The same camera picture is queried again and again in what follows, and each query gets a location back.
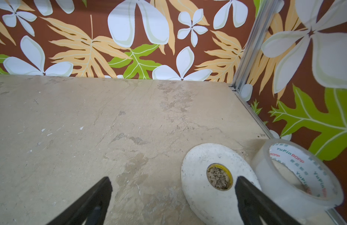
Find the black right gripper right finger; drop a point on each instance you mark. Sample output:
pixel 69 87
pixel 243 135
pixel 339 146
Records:
pixel 255 207

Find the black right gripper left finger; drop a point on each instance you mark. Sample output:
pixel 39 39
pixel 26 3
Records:
pixel 90 209

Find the clear packing tape roll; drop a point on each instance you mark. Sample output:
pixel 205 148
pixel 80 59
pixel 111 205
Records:
pixel 296 180

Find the white foam tape roll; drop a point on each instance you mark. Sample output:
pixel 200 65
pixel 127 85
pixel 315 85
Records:
pixel 208 175

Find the aluminium frame post right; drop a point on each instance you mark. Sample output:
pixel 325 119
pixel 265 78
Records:
pixel 267 10

